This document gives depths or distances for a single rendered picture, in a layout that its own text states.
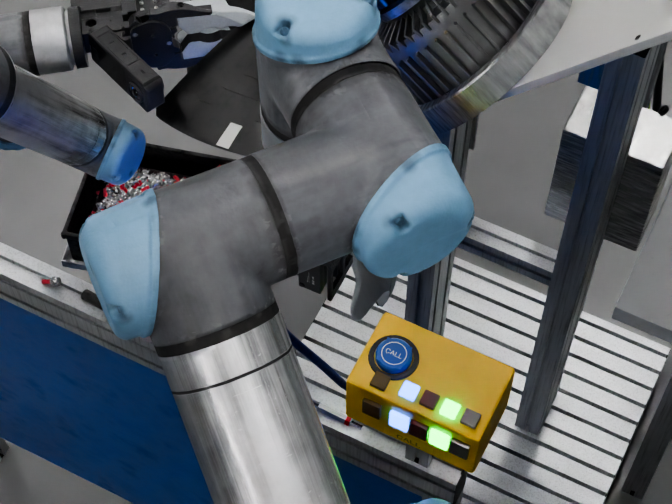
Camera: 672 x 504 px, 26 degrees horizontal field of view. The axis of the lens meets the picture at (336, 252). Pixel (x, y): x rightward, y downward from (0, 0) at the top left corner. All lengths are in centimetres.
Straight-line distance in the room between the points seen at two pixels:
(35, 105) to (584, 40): 63
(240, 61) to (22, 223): 140
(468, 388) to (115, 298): 83
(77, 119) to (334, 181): 83
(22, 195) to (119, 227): 225
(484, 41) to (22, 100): 57
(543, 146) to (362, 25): 224
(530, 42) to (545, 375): 86
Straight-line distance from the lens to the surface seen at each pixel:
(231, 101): 166
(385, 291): 113
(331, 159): 82
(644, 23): 164
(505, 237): 227
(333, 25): 86
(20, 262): 194
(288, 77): 88
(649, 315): 190
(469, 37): 174
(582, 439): 268
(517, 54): 174
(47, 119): 156
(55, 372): 220
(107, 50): 169
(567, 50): 172
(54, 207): 303
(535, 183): 303
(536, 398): 257
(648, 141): 208
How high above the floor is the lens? 249
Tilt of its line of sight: 59 degrees down
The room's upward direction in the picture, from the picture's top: straight up
